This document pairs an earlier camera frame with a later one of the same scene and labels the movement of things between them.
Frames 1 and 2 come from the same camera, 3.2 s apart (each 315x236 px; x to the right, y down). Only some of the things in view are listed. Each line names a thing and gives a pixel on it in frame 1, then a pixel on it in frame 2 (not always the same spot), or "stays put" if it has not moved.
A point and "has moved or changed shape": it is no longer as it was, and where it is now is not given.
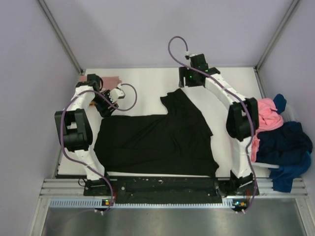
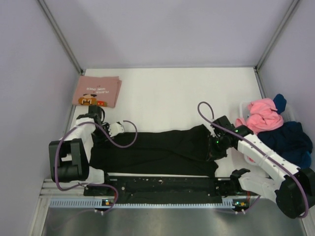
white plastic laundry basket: x=290 y=115 stays put
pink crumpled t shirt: x=268 y=119 stays put
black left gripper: x=104 y=111 to x=107 y=127
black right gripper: x=183 y=72 to x=214 y=154
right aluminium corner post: x=275 y=36 stays put
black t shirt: x=175 y=144 has moved or changed shape
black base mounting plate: x=129 y=191 stays put
